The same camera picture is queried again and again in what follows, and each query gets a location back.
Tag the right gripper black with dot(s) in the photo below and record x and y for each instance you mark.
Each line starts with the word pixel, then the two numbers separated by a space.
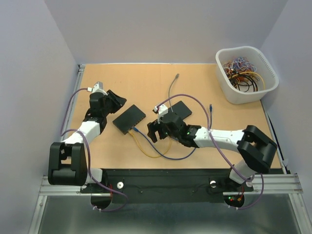
pixel 154 126

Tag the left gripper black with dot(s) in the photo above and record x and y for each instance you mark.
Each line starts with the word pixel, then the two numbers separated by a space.
pixel 117 101

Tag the black network switch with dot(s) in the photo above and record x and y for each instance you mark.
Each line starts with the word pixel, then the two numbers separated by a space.
pixel 180 109
pixel 129 119

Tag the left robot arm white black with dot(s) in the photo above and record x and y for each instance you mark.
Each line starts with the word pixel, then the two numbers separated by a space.
pixel 67 159

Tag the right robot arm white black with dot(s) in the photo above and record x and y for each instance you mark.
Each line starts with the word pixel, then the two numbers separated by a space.
pixel 255 147

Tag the white plastic bin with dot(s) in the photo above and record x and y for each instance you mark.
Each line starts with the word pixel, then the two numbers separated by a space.
pixel 268 79

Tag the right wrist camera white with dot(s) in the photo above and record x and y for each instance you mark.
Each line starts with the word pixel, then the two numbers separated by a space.
pixel 160 111

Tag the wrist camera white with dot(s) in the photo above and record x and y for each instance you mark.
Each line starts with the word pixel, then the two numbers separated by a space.
pixel 160 111
pixel 97 88

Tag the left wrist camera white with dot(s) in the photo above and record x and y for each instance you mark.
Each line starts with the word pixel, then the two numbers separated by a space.
pixel 97 88

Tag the aluminium frame rail left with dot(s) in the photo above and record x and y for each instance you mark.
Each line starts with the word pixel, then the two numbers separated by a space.
pixel 68 114

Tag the aluminium frame rail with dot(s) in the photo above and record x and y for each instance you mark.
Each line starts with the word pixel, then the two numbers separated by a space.
pixel 68 114
pixel 273 184

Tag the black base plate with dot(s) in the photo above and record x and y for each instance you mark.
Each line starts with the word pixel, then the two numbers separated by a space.
pixel 173 185

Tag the aluminium frame rail front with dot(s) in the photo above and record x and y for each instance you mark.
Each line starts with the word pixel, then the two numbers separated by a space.
pixel 273 184

